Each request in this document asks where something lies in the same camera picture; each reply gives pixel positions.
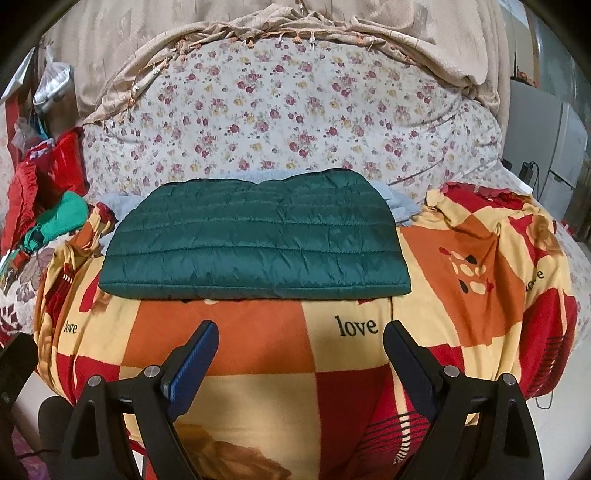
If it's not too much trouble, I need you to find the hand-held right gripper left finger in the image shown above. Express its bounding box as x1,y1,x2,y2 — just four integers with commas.
60,320,220,480

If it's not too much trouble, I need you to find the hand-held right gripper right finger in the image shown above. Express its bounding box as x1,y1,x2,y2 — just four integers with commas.
383,320,541,480

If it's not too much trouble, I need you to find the green puffer jacket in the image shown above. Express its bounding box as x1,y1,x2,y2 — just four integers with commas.
98,168,413,298

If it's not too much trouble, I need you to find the orange red checked blanket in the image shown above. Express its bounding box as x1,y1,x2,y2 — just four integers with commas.
34,182,580,480

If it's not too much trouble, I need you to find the white mattress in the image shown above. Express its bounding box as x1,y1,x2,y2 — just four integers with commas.
503,171,591,467

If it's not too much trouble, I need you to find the light blue fleece cloth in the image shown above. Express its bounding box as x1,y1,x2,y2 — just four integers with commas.
99,173,402,227

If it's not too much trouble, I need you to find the white maroon floral blanket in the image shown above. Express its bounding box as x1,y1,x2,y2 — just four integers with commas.
0,240,61,347

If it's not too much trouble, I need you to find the teal green garment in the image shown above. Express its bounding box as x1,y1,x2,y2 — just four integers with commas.
23,191,90,254

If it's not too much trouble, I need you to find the red garment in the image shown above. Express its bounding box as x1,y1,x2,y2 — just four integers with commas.
0,129,89,252

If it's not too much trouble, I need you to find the white fridge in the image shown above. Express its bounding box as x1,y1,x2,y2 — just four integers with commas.
547,102,591,222

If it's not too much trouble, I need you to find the floral bedsheet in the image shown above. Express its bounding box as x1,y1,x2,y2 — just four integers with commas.
81,37,504,204

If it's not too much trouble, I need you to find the white refrigerator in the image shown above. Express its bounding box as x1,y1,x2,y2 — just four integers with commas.
503,78,564,181

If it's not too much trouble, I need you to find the small clear plastic bag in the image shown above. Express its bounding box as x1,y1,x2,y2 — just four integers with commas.
13,117,35,147

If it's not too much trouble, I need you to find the large clear plastic bag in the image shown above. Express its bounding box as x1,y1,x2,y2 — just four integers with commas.
33,62,77,123

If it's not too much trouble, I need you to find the beige fringed bed cover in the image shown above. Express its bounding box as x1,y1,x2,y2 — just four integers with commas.
37,0,514,125

